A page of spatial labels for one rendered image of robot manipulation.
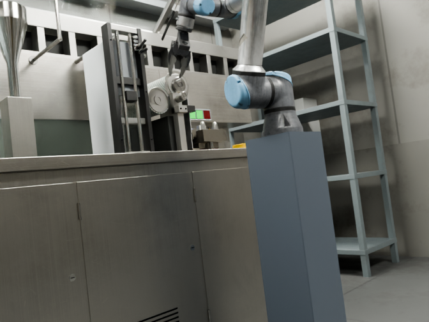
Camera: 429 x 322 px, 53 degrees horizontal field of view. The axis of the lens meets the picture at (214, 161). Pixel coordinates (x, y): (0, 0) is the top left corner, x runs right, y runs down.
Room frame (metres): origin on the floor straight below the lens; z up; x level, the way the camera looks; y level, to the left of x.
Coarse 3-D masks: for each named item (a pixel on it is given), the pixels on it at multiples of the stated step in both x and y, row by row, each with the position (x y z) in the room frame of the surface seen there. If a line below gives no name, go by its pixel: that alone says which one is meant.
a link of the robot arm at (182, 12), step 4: (184, 0) 1.73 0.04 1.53; (180, 4) 1.76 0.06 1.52; (184, 4) 1.73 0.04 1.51; (180, 8) 1.76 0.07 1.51; (184, 8) 1.75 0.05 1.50; (180, 12) 1.76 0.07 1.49; (184, 12) 1.75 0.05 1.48; (188, 12) 1.75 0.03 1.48; (184, 16) 1.76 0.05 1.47; (188, 16) 1.76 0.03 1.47; (192, 16) 1.77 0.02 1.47
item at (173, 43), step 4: (176, 28) 1.79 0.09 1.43; (180, 28) 1.77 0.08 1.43; (184, 28) 1.77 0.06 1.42; (188, 32) 1.84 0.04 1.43; (172, 40) 1.83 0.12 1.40; (176, 40) 1.84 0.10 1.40; (172, 44) 1.85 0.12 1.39; (176, 44) 1.79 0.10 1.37; (176, 48) 1.80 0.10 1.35; (176, 52) 1.80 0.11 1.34; (180, 52) 1.81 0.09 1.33; (184, 52) 1.81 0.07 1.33; (188, 52) 1.82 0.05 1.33
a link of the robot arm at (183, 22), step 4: (180, 16) 1.76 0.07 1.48; (180, 20) 1.77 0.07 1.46; (184, 20) 1.76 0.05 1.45; (188, 20) 1.76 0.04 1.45; (192, 20) 1.78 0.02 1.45; (176, 24) 1.79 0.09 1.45; (180, 24) 1.77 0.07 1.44; (184, 24) 1.77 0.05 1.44; (188, 24) 1.77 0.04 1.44; (192, 24) 1.78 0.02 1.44; (188, 28) 1.78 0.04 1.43; (192, 28) 1.80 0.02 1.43
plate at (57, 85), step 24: (0, 72) 1.80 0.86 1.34; (24, 72) 1.87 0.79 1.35; (48, 72) 1.94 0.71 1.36; (72, 72) 2.02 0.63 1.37; (168, 72) 2.43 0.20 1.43; (0, 96) 1.79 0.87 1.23; (24, 96) 1.86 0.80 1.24; (48, 96) 1.93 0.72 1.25; (72, 96) 2.01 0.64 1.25; (192, 96) 2.54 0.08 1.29; (216, 96) 2.68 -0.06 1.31; (192, 120) 2.53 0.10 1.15; (216, 120) 2.67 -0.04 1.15; (240, 120) 2.82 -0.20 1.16
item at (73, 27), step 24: (48, 24) 1.96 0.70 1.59; (72, 24) 2.05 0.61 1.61; (96, 24) 2.14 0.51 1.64; (24, 48) 1.95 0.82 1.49; (72, 48) 2.04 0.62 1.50; (144, 48) 2.36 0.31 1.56; (168, 48) 2.45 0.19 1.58; (192, 48) 2.58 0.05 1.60; (216, 48) 2.73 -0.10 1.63; (192, 72) 2.56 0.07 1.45; (216, 72) 2.81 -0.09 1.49
